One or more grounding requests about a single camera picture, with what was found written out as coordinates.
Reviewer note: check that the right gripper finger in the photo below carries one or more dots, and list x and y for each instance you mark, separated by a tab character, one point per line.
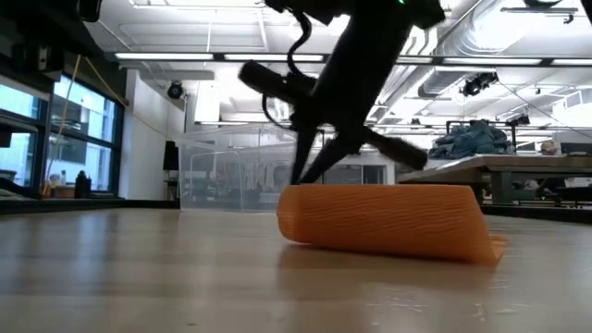
301	152
330	159

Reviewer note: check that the orange elastic bandage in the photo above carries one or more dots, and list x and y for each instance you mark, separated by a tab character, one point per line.
379	217

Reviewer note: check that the clear plastic container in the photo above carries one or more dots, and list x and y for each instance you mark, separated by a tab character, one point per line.
217	176

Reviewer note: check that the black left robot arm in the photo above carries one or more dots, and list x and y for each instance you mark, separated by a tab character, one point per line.
37	18

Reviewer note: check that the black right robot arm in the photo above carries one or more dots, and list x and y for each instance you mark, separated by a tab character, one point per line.
370	9

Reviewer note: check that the long ceiling light strip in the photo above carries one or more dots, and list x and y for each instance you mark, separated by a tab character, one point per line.
164	56
416	60
492	61
571	62
259	57

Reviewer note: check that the black ceiling spotlight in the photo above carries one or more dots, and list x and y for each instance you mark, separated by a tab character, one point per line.
478	83
175	90

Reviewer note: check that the black loudspeaker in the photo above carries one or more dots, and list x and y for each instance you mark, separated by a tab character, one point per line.
170	155

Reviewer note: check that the person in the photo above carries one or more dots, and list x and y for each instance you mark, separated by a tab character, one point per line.
549	147

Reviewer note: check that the dark-framed glass window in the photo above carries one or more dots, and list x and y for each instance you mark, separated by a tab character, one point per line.
83	115

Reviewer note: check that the black bottle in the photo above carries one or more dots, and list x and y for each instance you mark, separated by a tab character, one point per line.
82	185

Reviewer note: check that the black monitor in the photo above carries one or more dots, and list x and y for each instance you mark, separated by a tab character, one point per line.
575	148

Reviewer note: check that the silver ventilation duct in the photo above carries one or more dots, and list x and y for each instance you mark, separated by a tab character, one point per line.
467	32

